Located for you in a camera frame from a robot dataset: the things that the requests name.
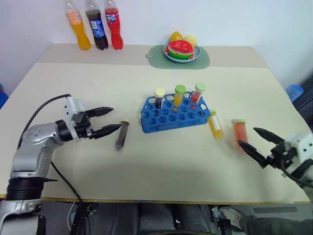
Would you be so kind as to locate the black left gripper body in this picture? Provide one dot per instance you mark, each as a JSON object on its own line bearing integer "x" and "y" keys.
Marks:
{"x": 83, "y": 126}

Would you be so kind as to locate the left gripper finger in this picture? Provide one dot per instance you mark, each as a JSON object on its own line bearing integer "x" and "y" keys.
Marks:
{"x": 100, "y": 111}
{"x": 107, "y": 129}

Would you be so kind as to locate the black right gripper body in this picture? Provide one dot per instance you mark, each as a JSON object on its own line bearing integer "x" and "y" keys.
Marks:
{"x": 280, "y": 156}

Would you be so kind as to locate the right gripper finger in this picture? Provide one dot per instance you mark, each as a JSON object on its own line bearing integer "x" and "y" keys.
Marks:
{"x": 252, "y": 150}
{"x": 269, "y": 135}

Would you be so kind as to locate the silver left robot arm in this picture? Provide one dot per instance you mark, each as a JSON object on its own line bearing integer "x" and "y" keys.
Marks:
{"x": 31, "y": 147}

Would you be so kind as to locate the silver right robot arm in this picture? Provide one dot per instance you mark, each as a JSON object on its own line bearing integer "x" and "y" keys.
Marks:
{"x": 304, "y": 171}

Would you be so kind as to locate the orange-red tube pale green cap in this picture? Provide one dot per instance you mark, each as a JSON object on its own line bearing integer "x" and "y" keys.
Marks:
{"x": 240, "y": 132}

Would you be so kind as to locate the dark tube yellow cap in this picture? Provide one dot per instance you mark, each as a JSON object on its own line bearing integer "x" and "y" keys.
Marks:
{"x": 159, "y": 98}

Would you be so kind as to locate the blue test tube rack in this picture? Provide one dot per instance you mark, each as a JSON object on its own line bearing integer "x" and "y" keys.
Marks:
{"x": 171, "y": 122}

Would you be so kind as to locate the red tube green cap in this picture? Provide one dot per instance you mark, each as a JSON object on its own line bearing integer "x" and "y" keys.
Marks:
{"x": 197, "y": 94}

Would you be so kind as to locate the orange tube green cap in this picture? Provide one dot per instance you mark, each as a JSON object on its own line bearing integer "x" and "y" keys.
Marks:
{"x": 178, "y": 96}

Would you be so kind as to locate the black equipment case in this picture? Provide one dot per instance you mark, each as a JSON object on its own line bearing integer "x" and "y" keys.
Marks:
{"x": 305, "y": 102}

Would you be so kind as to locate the blue ribbed plastic container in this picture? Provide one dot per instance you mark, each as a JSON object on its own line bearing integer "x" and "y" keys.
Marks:
{"x": 294, "y": 91}

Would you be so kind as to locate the person's dark trouser leg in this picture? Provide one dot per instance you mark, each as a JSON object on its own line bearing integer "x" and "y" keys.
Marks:
{"x": 274, "y": 225}

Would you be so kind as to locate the white sneaker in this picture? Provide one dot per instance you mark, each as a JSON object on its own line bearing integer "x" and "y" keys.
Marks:
{"x": 231, "y": 216}

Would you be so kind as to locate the green silicone mat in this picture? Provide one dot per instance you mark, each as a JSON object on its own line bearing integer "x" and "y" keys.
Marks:
{"x": 156, "y": 58}

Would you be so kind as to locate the metal table clamp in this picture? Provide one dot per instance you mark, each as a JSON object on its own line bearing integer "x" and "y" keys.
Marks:
{"x": 218, "y": 220}

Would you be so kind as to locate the cola bottle blue label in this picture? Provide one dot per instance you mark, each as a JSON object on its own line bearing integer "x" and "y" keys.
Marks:
{"x": 97, "y": 29}

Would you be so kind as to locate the orange soda bottle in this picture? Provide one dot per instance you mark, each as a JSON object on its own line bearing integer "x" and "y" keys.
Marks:
{"x": 79, "y": 31}

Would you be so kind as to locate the red soda bottle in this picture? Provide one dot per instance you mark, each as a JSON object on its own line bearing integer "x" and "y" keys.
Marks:
{"x": 115, "y": 29}

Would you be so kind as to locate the blue object at edge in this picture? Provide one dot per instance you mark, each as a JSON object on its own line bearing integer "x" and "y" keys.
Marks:
{"x": 3, "y": 98}

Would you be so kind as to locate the light blue bowl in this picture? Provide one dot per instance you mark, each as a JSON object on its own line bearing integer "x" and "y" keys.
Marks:
{"x": 181, "y": 60}

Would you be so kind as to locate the toy watermelon slice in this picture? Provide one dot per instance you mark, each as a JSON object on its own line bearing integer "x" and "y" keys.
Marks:
{"x": 181, "y": 50}

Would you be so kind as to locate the toy orange fruit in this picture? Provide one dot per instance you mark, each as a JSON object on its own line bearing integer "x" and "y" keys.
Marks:
{"x": 176, "y": 36}

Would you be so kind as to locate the toy yellow fruit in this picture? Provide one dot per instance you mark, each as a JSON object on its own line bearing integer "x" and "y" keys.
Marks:
{"x": 191, "y": 40}

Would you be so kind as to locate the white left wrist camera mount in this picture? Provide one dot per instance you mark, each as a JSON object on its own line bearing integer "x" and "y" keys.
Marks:
{"x": 71, "y": 107}

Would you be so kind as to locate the black table leg frame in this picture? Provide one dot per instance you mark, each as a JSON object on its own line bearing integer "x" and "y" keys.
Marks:
{"x": 82, "y": 218}

